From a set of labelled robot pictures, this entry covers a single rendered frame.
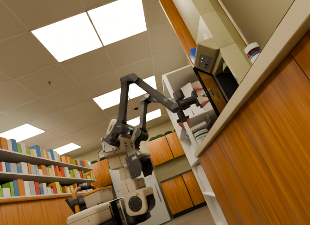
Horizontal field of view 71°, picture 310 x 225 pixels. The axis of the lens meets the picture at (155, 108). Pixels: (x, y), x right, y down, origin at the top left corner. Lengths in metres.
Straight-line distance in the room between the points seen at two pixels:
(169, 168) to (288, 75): 6.34
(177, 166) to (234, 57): 5.57
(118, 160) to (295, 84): 1.40
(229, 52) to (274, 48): 0.99
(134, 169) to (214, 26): 1.13
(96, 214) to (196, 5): 1.59
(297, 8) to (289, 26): 0.04
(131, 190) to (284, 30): 1.41
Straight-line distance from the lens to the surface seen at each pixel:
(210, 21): 1.65
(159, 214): 6.16
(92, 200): 1.82
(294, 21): 0.48
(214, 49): 1.52
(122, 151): 1.68
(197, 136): 2.01
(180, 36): 2.03
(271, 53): 0.56
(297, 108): 0.61
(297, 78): 0.57
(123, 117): 1.58
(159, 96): 1.53
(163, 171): 6.81
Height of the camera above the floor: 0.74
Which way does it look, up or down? 20 degrees up
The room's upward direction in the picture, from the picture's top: 22 degrees counter-clockwise
